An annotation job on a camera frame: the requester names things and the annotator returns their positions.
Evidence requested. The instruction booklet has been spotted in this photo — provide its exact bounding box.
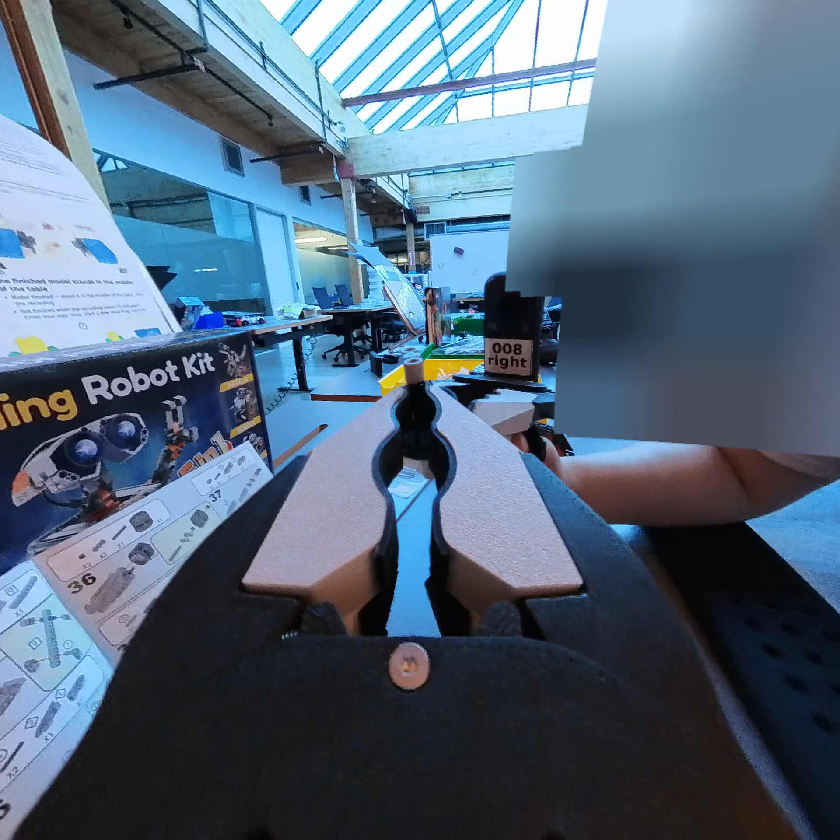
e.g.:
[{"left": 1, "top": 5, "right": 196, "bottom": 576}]
[{"left": 0, "top": 441, "right": 274, "bottom": 840}]

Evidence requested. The grey connector with black axle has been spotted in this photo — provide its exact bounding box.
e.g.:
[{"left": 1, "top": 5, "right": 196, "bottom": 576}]
[{"left": 397, "top": 356, "right": 437, "bottom": 480}]

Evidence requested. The whiteboard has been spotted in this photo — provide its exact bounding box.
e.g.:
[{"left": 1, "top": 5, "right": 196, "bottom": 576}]
[{"left": 430, "top": 228, "right": 513, "bottom": 294}]

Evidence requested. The white printed sheet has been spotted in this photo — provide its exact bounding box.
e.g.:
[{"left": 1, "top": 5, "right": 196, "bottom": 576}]
[{"left": 0, "top": 113, "right": 182, "bottom": 360}]

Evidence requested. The wooden background desk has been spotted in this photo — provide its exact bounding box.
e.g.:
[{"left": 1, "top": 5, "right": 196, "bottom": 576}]
[{"left": 246, "top": 314, "right": 334, "bottom": 396}]

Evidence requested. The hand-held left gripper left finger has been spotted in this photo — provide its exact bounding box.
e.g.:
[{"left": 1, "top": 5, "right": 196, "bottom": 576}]
[{"left": 241, "top": 386, "right": 403, "bottom": 636}]

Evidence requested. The yellow plastic bin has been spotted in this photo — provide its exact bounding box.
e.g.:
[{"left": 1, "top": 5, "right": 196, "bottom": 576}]
[{"left": 377, "top": 344, "right": 490, "bottom": 399}]

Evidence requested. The black office chair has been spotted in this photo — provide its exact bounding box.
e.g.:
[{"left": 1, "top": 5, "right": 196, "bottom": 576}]
[{"left": 311, "top": 285, "right": 358, "bottom": 365}]

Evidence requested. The person's right hand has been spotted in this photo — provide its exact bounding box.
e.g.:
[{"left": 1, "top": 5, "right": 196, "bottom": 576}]
[{"left": 512, "top": 430, "right": 568, "bottom": 483}]

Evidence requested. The robot kit box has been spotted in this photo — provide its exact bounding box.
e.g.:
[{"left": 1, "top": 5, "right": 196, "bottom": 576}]
[{"left": 0, "top": 330, "right": 274, "bottom": 577}]

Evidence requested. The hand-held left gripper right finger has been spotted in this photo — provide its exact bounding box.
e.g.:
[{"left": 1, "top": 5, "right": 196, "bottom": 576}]
[{"left": 427, "top": 386, "right": 585, "bottom": 636}]

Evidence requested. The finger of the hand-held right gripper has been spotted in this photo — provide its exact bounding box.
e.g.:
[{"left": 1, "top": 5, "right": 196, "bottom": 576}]
[{"left": 471, "top": 399, "right": 538, "bottom": 439}]

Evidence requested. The person's right forearm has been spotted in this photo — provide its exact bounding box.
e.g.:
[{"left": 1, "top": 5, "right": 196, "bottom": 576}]
[{"left": 558, "top": 445, "right": 840, "bottom": 527}]

